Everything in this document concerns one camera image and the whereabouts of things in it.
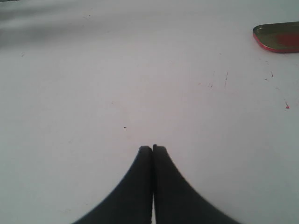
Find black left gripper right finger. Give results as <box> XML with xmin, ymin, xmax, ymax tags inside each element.
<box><xmin>152</xmin><ymin>145</ymin><xmax>238</xmax><ymax>224</ymax></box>

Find gold tin lid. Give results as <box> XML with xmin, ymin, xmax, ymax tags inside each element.
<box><xmin>253</xmin><ymin>21</ymin><xmax>299</xmax><ymax>53</ymax></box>

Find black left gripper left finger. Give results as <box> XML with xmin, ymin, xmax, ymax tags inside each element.
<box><xmin>75</xmin><ymin>146</ymin><xmax>153</xmax><ymax>224</ymax></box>

